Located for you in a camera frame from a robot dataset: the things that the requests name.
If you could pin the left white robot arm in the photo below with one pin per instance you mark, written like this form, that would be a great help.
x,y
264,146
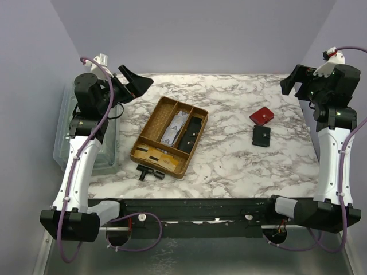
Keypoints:
x,y
70,218

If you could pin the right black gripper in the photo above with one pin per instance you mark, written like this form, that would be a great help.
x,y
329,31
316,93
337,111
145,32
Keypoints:
x,y
300,83

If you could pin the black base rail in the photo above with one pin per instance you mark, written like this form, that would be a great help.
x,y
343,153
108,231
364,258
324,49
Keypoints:
x,y
201,218

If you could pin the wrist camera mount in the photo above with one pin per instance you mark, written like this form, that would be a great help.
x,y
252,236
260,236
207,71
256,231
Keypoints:
x,y
102,60
332,57

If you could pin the woven wicker organizer tray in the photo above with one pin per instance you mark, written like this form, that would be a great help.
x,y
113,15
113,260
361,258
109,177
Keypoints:
x,y
155,127

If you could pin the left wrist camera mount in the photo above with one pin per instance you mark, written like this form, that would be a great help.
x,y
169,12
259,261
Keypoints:
x,y
102,60

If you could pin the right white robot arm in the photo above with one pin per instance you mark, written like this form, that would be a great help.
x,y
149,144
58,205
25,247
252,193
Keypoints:
x,y
331,208

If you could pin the gold cards in tray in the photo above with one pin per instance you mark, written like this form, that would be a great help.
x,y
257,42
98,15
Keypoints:
x,y
156,156

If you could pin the black card holder in tray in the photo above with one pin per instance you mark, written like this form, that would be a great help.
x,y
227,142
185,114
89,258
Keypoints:
x,y
189,138

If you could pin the red card holder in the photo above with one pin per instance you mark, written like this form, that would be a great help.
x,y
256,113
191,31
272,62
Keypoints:
x,y
262,116

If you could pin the silver cards in tray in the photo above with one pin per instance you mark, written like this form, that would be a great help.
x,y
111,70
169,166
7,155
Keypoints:
x,y
172,131

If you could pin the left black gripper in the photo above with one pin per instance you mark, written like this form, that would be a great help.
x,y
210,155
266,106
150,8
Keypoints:
x,y
123,89

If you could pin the black T-shaped tool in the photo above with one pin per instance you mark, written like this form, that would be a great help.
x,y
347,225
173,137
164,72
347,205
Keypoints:
x,y
147,170

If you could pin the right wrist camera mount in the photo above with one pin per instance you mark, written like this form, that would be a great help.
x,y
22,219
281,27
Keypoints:
x,y
332,57

